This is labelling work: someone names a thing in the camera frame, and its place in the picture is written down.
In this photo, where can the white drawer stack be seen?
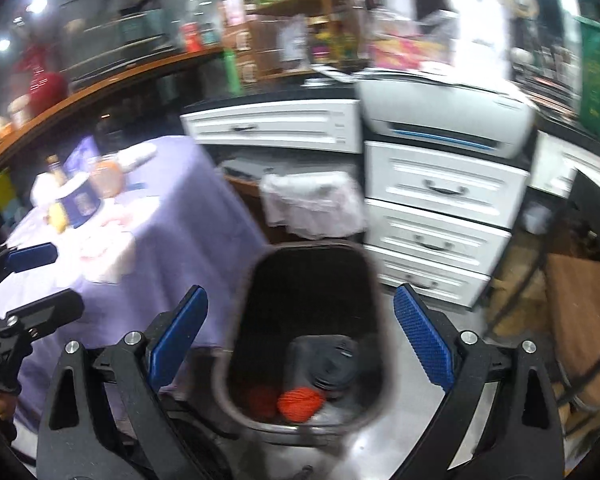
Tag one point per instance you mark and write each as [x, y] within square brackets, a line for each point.
[440, 220]

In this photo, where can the white plastic bag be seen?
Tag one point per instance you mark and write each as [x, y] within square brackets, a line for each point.
[310, 205]

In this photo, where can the blue paper tub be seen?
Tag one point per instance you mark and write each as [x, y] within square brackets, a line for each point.
[82, 202]

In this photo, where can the clear cup with black lid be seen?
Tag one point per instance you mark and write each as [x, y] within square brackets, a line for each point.
[330, 365]

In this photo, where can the green paper bag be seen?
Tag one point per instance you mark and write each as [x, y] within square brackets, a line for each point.
[597, 75]

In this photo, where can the orange ball in bin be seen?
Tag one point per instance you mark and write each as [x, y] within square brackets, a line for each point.
[301, 404]

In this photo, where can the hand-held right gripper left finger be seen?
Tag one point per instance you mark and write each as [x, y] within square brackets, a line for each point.
[180, 335]

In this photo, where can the glass display case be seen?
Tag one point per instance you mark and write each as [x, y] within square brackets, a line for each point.
[115, 20]

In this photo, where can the pale orange round object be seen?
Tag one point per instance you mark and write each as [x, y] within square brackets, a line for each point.
[106, 178]

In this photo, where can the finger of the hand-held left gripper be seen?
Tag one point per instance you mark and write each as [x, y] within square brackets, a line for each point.
[40, 310]
[30, 256]

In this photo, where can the blue carton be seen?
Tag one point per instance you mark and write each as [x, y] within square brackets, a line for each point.
[82, 156]

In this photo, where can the small brown bottle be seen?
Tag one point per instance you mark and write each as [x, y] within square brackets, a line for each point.
[55, 166]

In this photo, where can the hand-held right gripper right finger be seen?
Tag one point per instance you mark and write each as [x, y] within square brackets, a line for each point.
[425, 340]

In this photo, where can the purple floral tablecloth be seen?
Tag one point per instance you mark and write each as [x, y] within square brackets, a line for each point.
[180, 220]

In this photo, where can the curved wooden counter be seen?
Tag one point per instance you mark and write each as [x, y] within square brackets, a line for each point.
[105, 82]

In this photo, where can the white grey printer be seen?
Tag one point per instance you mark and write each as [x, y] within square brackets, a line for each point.
[445, 110]

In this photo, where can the white drawer cabinet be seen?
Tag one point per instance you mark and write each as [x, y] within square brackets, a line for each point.
[275, 122]

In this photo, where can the green bottle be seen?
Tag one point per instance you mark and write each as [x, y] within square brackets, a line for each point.
[232, 72]

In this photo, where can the yellow packet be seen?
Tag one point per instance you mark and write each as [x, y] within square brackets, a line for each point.
[58, 216]

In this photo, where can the dark grey trash bin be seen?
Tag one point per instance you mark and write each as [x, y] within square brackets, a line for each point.
[305, 285]

